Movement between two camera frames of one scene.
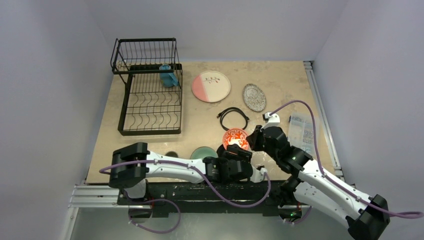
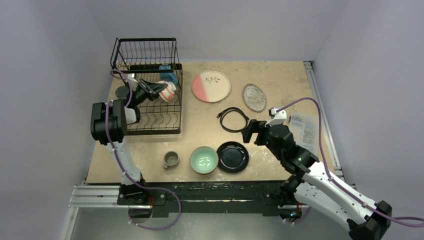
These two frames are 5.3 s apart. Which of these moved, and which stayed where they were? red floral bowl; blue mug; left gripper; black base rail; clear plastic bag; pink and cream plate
Moved: left gripper; red floral bowl
Stayed: pink and cream plate; clear plastic bag; blue mug; black base rail
